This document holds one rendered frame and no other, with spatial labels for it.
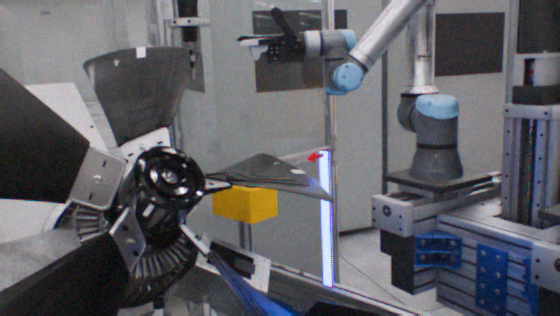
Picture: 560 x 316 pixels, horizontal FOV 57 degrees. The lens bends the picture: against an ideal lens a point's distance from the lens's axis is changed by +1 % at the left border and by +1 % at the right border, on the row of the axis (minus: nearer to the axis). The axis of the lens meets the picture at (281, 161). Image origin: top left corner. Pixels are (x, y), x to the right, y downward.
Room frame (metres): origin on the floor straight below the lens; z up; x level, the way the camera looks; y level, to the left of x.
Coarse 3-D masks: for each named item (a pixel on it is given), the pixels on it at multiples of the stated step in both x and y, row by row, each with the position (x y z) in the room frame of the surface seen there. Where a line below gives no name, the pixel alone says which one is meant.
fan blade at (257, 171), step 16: (256, 160) 1.08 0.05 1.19; (272, 160) 1.09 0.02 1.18; (208, 176) 0.93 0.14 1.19; (224, 176) 0.93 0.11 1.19; (240, 176) 0.93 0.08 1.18; (256, 176) 0.95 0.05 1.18; (272, 176) 0.97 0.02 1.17; (288, 176) 1.00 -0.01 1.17; (304, 176) 1.03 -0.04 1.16; (304, 192) 0.94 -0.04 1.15; (320, 192) 0.98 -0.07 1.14
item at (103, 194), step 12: (96, 156) 0.78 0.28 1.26; (108, 156) 0.79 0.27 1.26; (84, 168) 0.78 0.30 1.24; (96, 168) 0.78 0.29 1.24; (108, 168) 0.79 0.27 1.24; (120, 168) 0.80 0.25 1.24; (84, 180) 0.78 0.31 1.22; (108, 180) 0.79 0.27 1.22; (120, 180) 0.80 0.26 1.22; (72, 192) 0.77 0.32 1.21; (84, 192) 0.78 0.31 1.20; (96, 192) 0.79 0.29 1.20; (108, 192) 0.79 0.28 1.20; (84, 204) 0.78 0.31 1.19; (96, 204) 0.79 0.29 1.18; (108, 204) 0.79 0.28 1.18
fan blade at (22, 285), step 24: (96, 240) 0.67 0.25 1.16; (48, 264) 0.60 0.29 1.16; (72, 264) 0.62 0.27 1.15; (96, 264) 0.66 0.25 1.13; (120, 264) 0.70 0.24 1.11; (24, 288) 0.56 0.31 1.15; (48, 288) 0.59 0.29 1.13; (72, 288) 0.61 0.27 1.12; (96, 288) 0.65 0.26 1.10; (120, 288) 0.70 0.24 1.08; (0, 312) 0.54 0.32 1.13; (24, 312) 0.56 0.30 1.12; (48, 312) 0.58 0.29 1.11; (72, 312) 0.60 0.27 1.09; (96, 312) 0.64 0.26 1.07
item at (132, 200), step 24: (144, 168) 0.78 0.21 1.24; (168, 168) 0.80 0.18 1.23; (192, 168) 0.82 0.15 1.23; (120, 192) 0.78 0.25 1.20; (144, 192) 0.74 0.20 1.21; (168, 192) 0.76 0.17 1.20; (192, 192) 0.79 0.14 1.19; (144, 216) 0.75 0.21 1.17; (168, 216) 0.75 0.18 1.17; (168, 240) 0.82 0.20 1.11
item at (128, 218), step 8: (128, 208) 0.74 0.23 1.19; (128, 216) 0.74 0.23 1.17; (120, 224) 0.72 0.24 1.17; (128, 224) 0.74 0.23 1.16; (136, 224) 0.76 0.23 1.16; (112, 232) 0.70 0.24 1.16; (120, 232) 0.72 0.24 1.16; (128, 232) 0.74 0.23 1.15; (136, 232) 0.76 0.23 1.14; (120, 240) 0.72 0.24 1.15; (136, 240) 0.76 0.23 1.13; (144, 240) 0.77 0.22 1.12; (120, 248) 0.72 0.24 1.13; (128, 248) 0.74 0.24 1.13; (136, 248) 0.76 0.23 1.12; (144, 248) 0.77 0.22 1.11; (128, 256) 0.73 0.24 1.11; (136, 256) 0.76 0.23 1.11; (128, 264) 0.73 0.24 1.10
